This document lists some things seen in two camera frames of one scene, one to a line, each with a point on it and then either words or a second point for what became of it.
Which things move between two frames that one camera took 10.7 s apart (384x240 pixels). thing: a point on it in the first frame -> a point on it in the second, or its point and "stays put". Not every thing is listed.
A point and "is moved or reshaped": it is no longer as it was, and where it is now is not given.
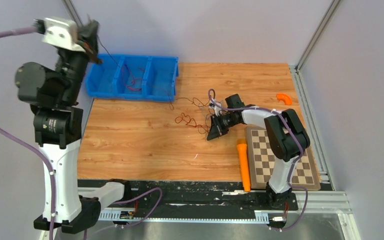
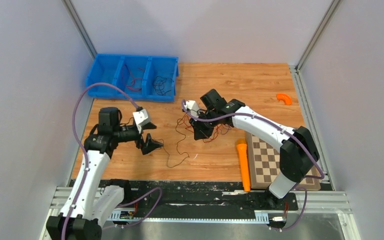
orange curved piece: (286, 99) stays put
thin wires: (191, 122) is moved or reshaped
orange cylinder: (242, 146) stays put
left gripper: (87, 38) -> (150, 144)
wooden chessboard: (261, 163) stays put
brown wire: (162, 91) -> (177, 145)
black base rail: (204, 195) stays put
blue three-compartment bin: (145, 77) stays put
